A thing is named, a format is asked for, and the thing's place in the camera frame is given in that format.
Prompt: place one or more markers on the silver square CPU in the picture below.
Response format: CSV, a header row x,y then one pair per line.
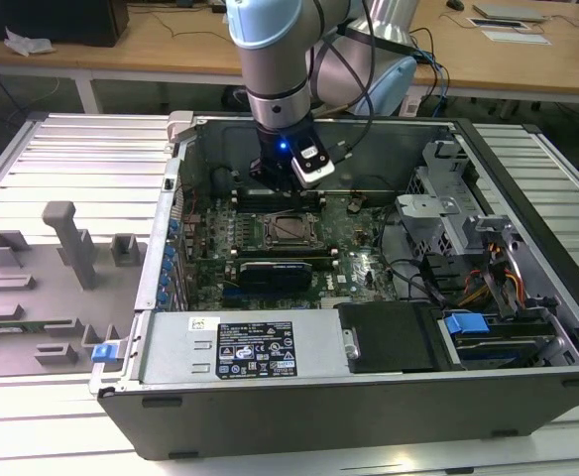
x,y
289,230

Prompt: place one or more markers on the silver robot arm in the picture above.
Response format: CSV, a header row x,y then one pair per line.
x,y
274,59

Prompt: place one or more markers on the metal CPU socket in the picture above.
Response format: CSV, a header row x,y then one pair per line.
x,y
263,244

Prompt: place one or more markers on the round coin cell battery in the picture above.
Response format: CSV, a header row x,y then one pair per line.
x,y
356,204

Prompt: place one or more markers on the grey plastic case latch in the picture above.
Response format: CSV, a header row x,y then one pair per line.
x,y
180,124

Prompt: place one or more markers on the black graphics card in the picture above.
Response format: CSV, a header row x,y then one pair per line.
x,y
274,275

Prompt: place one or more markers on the blue card retention clip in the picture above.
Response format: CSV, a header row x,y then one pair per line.
x,y
163,284
161,298
166,269
170,255
173,228

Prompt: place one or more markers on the green motherboard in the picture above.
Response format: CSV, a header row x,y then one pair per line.
x,y
359,277

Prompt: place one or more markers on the white tag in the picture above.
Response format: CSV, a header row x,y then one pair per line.
x,y
411,104

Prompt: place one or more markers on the wooden desk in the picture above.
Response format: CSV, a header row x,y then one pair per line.
x,y
170,49

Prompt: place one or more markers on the silver metal drive cage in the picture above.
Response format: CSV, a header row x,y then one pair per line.
x,y
428,218

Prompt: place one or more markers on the black power adapter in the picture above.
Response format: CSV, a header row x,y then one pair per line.
x,y
218,8

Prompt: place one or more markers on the silver power supply unit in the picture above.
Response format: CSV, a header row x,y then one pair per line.
x,y
180,347

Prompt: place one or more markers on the black plastic shroud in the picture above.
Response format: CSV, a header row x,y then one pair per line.
x,y
393,337

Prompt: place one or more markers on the black open PC case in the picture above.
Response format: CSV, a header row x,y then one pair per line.
x,y
269,411

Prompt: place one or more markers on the black computer mouse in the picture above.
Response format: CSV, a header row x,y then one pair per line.
x,y
454,4

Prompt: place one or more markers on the hard disk in blue carrier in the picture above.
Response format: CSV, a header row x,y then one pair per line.
x,y
465,327

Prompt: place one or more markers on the blue case latch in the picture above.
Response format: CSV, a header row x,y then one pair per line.
x,y
105,353

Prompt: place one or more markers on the paper with dark print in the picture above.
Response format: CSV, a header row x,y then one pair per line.
x,y
497,23

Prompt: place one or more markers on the grey parts rack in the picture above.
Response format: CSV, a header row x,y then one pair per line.
x,y
46,307

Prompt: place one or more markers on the black box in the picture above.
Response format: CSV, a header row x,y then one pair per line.
x,y
46,20

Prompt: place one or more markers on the white paper sheet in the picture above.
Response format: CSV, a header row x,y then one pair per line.
x,y
517,37

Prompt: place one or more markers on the white crumpled plastic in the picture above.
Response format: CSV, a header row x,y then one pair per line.
x,y
27,42

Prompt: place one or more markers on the silver laptop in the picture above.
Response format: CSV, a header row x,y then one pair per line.
x,y
510,12

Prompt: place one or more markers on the green RAM stick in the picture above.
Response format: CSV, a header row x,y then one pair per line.
x,y
12,327

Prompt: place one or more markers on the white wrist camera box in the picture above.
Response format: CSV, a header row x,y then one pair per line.
x,y
314,166

